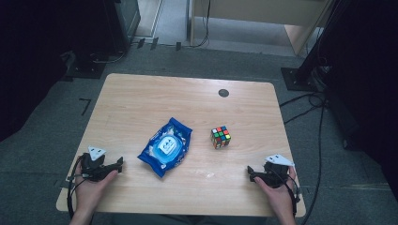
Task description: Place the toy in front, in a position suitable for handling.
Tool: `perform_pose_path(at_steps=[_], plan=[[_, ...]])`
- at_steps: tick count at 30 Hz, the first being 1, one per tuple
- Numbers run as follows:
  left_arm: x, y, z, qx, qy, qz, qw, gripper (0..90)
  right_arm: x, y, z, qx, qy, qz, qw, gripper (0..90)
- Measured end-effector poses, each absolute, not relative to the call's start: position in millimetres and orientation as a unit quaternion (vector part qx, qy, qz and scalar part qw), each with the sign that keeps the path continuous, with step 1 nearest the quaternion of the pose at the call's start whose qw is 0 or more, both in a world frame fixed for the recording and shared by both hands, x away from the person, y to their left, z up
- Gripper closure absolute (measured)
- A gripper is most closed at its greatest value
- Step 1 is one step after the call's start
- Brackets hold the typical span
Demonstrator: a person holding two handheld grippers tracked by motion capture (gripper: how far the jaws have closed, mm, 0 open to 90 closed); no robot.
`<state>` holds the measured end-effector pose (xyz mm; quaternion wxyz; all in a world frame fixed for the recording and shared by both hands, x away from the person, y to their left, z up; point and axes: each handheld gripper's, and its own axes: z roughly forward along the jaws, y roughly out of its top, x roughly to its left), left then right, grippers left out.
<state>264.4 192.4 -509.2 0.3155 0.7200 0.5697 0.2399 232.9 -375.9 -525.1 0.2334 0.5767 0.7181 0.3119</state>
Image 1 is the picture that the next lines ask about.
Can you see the person's right hand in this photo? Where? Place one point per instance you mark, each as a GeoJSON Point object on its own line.
{"type": "Point", "coordinates": [281, 200]}

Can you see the black cabinet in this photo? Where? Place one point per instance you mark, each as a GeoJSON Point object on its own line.
{"type": "Point", "coordinates": [125, 22]}

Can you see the blue wet wipes pack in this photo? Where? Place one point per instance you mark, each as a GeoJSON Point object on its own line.
{"type": "Point", "coordinates": [165, 146]}

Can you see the black round table grommet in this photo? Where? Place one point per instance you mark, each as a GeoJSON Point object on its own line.
{"type": "Point", "coordinates": [223, 93]}

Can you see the black tape strip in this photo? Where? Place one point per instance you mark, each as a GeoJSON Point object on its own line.
{"type": "Point", "coordinates": [140, 43]}
{"type": "Point", "coordinates": [154, 43]}
{"type": "Point", "coordinates": [178, 46]}

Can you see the person's left hand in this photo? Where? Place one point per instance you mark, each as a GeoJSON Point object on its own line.
{"type": "Point", "coordinates": [90, 193]}

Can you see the black stand base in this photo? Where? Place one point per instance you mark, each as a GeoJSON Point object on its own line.
{"type": "Point", "coordinates": [84, 67]}

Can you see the black metal stand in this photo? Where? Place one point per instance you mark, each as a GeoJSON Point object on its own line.
{"type": "Point", "coordinates": [300, 75]}

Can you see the colourful puzzle cube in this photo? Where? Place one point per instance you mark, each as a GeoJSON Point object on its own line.
{"type": "Point", "coordinates": [220, 136]}

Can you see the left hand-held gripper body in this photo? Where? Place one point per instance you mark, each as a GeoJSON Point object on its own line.
{"type": "Point", "coordinates": [94, 168]}

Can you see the angled black tape mark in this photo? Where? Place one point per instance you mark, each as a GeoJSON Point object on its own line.
{"type": "Point", "coordinates": [85, 104]}

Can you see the person's lap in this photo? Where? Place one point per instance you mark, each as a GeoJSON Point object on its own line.
{"type": "Point", "coordinates": [187, 220]}

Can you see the dark curtain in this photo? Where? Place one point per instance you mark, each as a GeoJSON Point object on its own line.
{"type": "Point", "coordinates": [28, 62]}
{"type": "Point", "coordinates": [369, 78]}

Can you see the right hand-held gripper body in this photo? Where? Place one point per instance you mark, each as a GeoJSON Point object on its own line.
{"type": "Point", "coordinates": [275, 176]}

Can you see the light wooden furniture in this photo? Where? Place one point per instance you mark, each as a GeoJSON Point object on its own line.
{"type": "Point", "coordinates": [266, 12]}

